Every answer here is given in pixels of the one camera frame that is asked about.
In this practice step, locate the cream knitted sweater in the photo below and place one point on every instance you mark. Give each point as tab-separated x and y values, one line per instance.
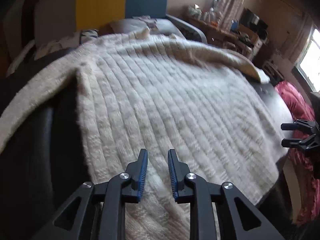
86	115

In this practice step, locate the black television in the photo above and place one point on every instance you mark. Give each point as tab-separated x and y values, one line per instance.
254	23

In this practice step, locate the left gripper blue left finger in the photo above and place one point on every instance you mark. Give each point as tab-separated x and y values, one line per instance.
127	187

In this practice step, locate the multicolour sofa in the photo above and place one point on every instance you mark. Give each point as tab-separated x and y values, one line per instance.
30	23

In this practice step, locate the wooden side table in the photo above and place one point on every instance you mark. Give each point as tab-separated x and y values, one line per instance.
224	39

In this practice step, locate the grey deer print pillow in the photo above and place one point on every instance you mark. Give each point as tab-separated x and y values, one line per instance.
157	26

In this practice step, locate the triangle pattern pillow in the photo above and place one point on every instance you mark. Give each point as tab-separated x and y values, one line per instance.
72	41

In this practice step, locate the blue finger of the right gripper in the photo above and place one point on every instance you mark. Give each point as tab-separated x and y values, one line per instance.
302	144
304	126

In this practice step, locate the blue folding chair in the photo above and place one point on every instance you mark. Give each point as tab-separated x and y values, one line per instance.
234	26

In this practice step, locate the pink ruffled bed cover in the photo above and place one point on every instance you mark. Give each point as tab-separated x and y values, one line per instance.
309	186

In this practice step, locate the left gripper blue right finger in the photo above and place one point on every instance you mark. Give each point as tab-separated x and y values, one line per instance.
190	188

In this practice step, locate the pink middle curtain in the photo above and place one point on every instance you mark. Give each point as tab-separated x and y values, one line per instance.
227	10

